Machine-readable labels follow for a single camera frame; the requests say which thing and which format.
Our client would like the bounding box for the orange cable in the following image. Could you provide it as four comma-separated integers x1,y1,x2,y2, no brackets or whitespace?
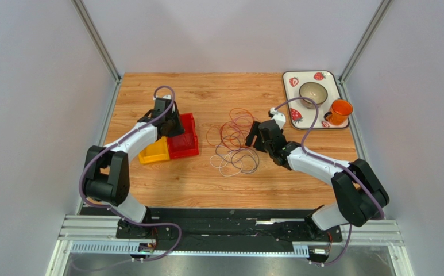
205,108,257,148

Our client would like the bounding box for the red cable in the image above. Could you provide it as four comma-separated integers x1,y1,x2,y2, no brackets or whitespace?
218,120,253,151

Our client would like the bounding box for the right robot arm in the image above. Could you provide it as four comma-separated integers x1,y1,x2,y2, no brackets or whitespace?
245,120,389,232

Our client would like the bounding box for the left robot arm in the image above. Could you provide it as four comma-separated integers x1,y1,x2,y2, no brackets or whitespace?
79,96,184,227

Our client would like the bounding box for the red plastic bin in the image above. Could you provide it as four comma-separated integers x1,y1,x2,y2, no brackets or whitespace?
167,113,199,159

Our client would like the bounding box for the yellow plastic bin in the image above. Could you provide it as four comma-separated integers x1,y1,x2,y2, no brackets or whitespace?
138,137,170,164

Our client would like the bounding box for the strawberry pattern tray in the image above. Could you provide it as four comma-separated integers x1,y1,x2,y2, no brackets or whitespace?
282,71,349,130

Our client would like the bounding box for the beige ceramic bowl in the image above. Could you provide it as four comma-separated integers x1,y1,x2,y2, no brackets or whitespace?
299,82,328,107

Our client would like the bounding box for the orange mug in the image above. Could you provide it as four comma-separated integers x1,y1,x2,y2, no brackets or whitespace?
323,99,353,125

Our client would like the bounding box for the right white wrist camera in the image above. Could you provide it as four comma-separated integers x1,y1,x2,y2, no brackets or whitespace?
268,108,287,129

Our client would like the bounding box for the blue cable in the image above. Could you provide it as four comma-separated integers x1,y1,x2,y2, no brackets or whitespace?
214,144,260,174

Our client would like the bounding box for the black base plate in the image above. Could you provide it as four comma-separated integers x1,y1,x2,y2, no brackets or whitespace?
80,206,343,254

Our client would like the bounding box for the aluminium frame rail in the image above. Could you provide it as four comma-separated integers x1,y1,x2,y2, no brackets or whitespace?
71,0,123,82

